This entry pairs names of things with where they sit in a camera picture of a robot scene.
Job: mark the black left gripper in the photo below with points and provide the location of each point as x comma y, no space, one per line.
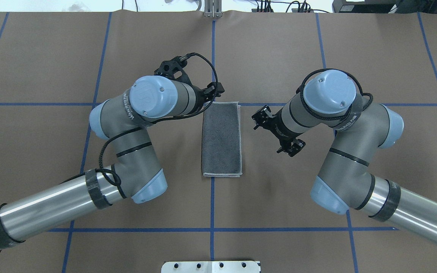
203,96

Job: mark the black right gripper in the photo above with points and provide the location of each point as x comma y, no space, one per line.
275,123

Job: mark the pink and grey towel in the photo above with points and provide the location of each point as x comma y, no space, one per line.
221,154

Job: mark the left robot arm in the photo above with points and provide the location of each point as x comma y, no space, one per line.
127,167

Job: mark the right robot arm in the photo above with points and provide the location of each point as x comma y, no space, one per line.
335,98

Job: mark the dark equipment box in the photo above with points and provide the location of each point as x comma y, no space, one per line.
363,6

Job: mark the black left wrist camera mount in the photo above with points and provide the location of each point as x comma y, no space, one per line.
174,69

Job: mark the aluminium frame post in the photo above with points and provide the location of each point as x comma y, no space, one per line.
212,8

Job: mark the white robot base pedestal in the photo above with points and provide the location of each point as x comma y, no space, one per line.
231,266

